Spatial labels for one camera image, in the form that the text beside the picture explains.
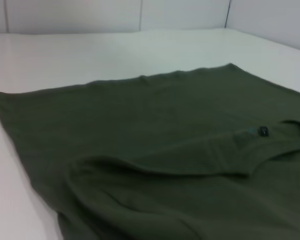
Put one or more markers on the dark green FREE! t-shirt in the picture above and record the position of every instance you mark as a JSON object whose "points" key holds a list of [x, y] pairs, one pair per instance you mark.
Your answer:
{"points": [[150, 150]]}

